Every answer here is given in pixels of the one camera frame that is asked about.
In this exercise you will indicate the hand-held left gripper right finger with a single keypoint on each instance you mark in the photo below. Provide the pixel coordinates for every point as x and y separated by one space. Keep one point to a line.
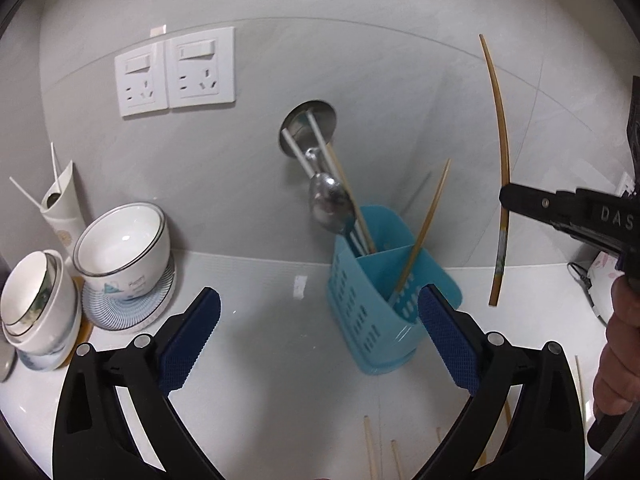
450 345

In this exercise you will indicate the thin white stick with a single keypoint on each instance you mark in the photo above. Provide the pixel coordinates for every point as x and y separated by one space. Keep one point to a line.
52 160
25 191

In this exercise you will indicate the steel spoon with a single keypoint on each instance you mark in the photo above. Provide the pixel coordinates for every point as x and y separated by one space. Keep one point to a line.
327 205

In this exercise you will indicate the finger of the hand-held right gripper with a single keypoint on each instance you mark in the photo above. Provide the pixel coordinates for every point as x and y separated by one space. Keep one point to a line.
535 204

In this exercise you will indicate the blue plastic utensil holder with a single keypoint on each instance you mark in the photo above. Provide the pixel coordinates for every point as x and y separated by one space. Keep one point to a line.
370 310

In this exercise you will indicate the light bamboo chopstick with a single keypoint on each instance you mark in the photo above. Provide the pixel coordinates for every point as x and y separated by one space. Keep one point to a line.
371 447

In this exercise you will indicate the steel ladle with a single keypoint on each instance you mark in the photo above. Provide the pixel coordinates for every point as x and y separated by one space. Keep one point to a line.
320 120

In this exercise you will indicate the white wall socket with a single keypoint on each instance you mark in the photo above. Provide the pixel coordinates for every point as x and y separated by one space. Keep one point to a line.
200 67
140 82

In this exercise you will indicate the yellow-brown chopstick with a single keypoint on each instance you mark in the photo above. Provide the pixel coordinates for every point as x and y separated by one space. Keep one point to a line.
507 410

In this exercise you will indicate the thin brown painted-tip chopstick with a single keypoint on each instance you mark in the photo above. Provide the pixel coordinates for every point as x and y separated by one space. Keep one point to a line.
501 125

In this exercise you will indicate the white tape piece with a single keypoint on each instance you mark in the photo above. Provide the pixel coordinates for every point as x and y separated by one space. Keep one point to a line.
158 30

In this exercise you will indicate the white chopstick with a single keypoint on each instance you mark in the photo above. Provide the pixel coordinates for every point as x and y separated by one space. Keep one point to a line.
295 147
316 130

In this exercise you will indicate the person's right hand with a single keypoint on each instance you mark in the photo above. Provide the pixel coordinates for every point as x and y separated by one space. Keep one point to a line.
622 350

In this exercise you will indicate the white floral appliance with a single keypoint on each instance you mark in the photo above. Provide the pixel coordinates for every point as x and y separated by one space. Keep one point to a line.
602 285

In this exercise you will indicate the white blue-print bowl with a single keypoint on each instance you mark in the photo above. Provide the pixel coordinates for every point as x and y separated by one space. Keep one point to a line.
55 352

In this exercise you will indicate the white slanted-top vase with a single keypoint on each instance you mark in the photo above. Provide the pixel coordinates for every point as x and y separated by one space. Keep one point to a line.
62 215

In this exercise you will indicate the large white bowl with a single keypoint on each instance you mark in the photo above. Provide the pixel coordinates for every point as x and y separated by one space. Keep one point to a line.
127 255

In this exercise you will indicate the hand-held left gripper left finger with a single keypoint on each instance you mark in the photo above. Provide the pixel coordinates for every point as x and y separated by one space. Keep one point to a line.
192 340

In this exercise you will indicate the blue striped plate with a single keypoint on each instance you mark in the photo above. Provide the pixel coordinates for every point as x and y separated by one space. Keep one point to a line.
145 310

